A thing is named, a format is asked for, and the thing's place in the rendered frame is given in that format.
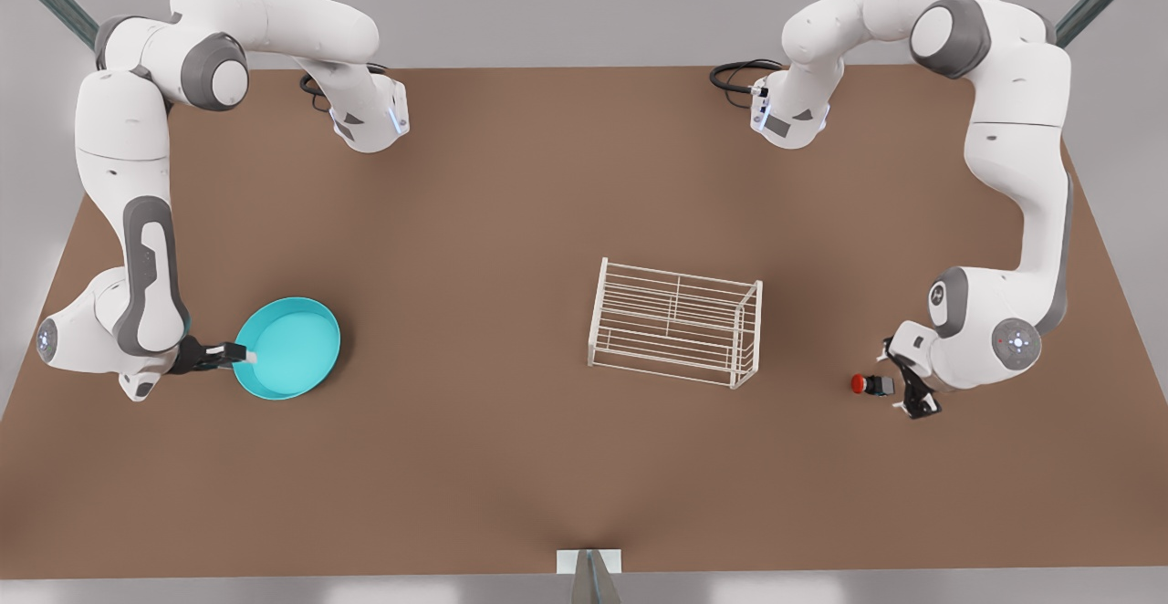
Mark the turquoise round plate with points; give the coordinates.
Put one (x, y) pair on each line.
(290, 348)

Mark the red button switch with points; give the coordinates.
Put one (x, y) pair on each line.
(869, 384)

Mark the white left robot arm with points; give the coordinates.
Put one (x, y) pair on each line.
(1017, 130)

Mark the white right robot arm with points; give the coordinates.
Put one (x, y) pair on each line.
(123, 175)

